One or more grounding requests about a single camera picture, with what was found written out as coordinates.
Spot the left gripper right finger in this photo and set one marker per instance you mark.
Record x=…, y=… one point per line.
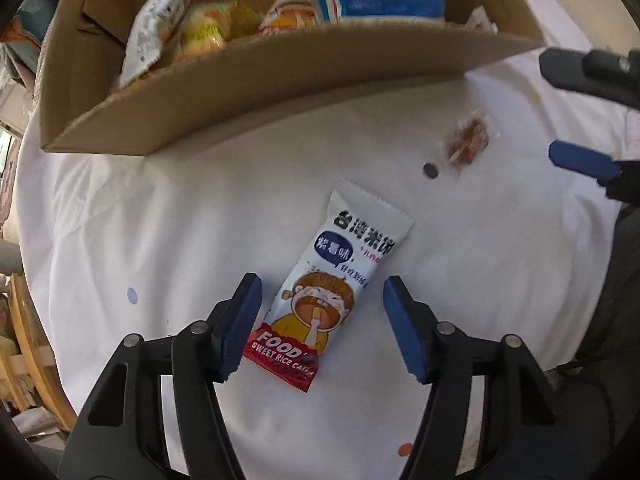
x=520, y=417

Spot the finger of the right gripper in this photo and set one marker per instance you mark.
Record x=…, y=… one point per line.
x=619, y=178
x=598, y=73

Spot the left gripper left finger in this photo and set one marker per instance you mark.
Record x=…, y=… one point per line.
x=154, y=412

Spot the small clear red candy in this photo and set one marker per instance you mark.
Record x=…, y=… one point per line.
x=466, y=142

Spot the white rice cracker packet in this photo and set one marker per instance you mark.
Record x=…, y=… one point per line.
x=322, y=289

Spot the orange red snack bag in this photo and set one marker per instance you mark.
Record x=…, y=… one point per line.
x=287, y=16

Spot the brown cardboard box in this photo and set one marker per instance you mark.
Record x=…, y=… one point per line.
x=82, y=111

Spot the white red snack bag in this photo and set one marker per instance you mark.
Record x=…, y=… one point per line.
x=155, y=30

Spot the yellow chip bag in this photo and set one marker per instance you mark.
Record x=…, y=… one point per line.
x=209, y=27

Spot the wooden chair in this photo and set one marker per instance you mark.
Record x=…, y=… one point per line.
x=29, y=375

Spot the white printed bed sheet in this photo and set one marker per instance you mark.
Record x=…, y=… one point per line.
x=120, y=244

